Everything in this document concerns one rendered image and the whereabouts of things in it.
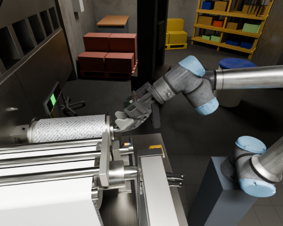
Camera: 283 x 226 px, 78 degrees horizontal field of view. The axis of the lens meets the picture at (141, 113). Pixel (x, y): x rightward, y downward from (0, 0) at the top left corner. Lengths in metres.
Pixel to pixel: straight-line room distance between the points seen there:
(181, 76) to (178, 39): 5.38
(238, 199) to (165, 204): 0.85
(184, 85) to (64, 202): 0.42
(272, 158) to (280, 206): 1.54
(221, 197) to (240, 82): 0.62
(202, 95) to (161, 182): 0.34
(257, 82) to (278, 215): 1.68
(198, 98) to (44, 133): 0.52
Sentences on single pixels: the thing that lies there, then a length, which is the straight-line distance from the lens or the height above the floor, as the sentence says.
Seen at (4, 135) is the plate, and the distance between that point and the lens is 0.72.
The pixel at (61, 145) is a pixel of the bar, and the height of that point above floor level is 1.45.
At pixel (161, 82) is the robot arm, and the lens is 0.55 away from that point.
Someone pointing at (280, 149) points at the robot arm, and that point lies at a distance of 0.76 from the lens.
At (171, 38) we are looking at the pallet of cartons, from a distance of 5.83.
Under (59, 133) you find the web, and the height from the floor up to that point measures 1.30.
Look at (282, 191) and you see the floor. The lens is 2.41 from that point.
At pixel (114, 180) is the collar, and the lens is 0.42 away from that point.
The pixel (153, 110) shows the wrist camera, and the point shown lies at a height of 1.35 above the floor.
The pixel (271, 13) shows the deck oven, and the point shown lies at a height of 1.20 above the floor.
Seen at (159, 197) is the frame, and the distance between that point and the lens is 0.30.
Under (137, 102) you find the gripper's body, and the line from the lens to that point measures 0.54.
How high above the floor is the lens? 1.70
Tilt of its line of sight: 37 degrees down
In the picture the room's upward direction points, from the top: straight up
